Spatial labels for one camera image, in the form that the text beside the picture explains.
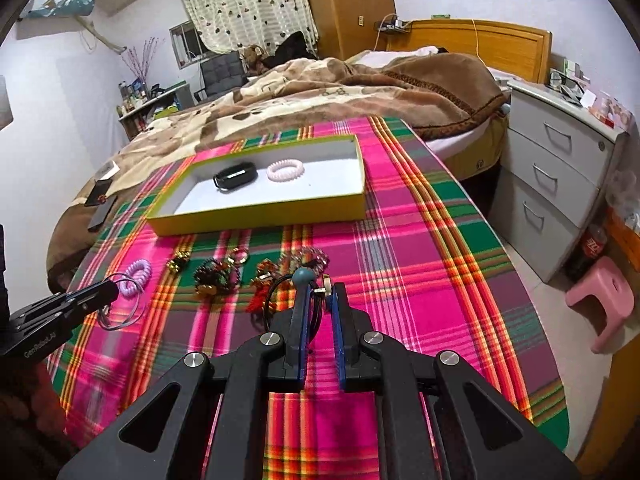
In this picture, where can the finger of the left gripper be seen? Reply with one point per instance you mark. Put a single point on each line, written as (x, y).
(92, 298)

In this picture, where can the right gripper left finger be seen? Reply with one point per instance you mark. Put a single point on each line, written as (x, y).
(288, 341)

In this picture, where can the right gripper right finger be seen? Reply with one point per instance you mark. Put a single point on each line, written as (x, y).
(355, 367)

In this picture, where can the black wristband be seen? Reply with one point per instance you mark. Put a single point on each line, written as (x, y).
(234, 177)

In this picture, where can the black remote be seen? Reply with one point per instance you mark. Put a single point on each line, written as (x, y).
(101, 214)

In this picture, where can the black phone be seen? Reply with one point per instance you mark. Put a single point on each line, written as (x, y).
(97, 195)

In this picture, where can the pink green plaid cloth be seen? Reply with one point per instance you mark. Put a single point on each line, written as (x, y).
(170, 380)

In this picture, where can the white paper card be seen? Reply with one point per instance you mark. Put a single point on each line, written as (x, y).
(107, 171)

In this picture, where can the white shelf desk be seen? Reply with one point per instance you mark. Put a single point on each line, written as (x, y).
(173, 100)

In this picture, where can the yellow shallow cardboard box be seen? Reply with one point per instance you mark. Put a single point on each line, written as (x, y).
(303, 182)

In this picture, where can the purple flower branches vase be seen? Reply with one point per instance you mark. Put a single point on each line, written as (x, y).
(139, 61)

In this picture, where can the pink plastic stool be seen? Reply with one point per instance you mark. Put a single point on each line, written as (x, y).
(607, 283)

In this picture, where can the black office chair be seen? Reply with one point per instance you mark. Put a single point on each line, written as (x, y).
(221, 73)

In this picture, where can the red cola bottle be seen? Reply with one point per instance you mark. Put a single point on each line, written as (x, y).
(591, 247)

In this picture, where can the brown patterned blanket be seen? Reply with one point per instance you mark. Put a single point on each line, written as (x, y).
(440, 95)

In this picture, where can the white drawer nightstand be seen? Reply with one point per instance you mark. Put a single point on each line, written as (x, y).
(555, 164)

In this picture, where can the brown teddy bear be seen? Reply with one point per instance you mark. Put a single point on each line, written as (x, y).
(252, 56)

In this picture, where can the orange storage basket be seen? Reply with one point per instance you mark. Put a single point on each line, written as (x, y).
(625, 238)

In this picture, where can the patterned window curtain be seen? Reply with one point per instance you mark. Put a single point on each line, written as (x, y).
(228, 25)

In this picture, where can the wooden headboard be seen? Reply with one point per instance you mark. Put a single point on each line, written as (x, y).
(520, 50)

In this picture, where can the wooden wardrobe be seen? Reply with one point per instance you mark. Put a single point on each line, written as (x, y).
(347, 27)

